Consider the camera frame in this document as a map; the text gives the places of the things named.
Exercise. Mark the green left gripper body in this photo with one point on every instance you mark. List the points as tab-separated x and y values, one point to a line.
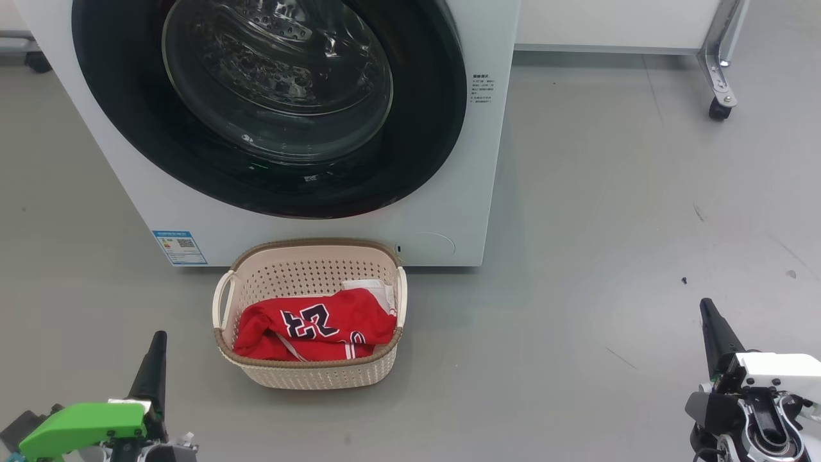
83	423

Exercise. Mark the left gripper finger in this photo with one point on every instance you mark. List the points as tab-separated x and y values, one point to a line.
155	385

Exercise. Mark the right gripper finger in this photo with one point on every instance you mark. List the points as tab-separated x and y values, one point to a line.
718	346

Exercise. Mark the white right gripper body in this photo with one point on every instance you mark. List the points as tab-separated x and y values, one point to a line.
782	372

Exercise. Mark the red basketball jersey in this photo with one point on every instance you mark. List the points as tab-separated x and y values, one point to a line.
308	327

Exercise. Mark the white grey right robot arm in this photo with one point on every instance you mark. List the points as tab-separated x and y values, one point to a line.
770	430

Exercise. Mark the cream perforated laundry basket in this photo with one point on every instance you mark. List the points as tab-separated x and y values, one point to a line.
321	375

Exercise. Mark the white front-load washing machine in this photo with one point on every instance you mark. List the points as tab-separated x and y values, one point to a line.
321	228

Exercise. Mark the black caster wheel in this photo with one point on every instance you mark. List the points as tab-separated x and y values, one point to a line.
719	110
38	61

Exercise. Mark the metal cart leg with caster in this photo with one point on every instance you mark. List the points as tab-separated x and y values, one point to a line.
721	51

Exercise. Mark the round white filter cover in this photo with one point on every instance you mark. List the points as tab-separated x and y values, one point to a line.
433	246

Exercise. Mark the white partition panel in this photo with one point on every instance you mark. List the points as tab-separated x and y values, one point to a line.
609	22
9	13

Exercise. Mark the perforated steel washer drum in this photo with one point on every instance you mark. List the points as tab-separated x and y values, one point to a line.
276	51

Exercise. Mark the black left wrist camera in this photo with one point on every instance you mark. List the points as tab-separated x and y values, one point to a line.
22	420

